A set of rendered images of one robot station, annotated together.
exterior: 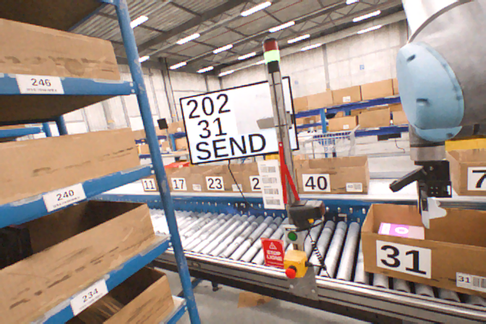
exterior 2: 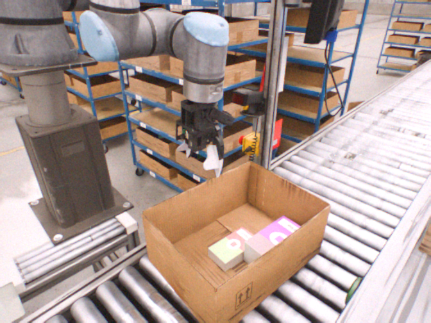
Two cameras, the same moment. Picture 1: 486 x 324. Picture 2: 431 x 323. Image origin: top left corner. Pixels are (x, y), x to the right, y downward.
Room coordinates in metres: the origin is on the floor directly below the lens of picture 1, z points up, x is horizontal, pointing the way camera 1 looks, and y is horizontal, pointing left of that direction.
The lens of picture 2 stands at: (0.90, -1.24, 1.41)
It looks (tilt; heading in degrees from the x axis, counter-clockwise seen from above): 31 degrees down; 102
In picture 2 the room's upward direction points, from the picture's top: straight up
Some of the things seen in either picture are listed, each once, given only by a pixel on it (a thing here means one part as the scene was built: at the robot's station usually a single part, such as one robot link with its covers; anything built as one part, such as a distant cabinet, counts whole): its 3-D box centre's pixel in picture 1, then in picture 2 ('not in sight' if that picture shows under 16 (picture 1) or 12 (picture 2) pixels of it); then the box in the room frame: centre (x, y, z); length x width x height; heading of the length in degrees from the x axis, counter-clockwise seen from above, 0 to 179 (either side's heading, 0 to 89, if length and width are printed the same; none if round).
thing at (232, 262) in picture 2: not in sight; (234, 248); (0.83, -0.64, 0.77); 0.13 x 0.07 x 0.04; 52
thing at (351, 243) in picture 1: (349, 249); (303, 222); (1.03, -0.43, 0.72); 0.52 x 0.05 x 0.05; 148
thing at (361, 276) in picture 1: (364, 251); (292, 232); (0.99, -0.49, 0.72); 0.52 x 0.05 x 0.05; 148
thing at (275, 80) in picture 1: (290, 192); (270, 81); (0.87, -0.16, 1.11); 0.12 x 0.05 x 0.88; 58
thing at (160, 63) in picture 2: not in sight; (160, 54); (0.11, 0.74, 0.99); 0.40 x 0.30 x 0.10; 146
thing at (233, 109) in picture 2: not in sight; (212, 100); (0.52, 0.49, 0.79); 0.40 x 0.30 x 0.10; 149
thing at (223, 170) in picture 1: (232, 177); not in sight; (1.89, 0.10, 0.96); 0.39 x 0.29 x 0.17; 58
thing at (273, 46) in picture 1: (271, 53); not in sight; (0.88, -0.16, 1.62); 0.05 x 0.05 x 0.06
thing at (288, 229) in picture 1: (293, 234); (260, 120); (0.84, -0.14, 0.95); 0.07 x 0.03 x 0.07; 58
